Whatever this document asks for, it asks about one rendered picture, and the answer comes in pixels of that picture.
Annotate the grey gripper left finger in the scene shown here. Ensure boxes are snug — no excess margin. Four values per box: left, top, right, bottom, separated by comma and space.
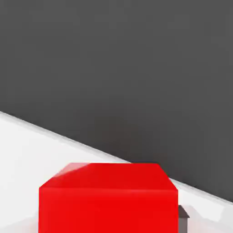
7, 212, 40, 233

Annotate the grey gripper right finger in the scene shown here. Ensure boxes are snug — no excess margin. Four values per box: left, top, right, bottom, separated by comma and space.
177, 204, 225, 233

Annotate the small red cube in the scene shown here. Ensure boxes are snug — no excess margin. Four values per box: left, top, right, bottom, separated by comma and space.
38, 162, 179, 233

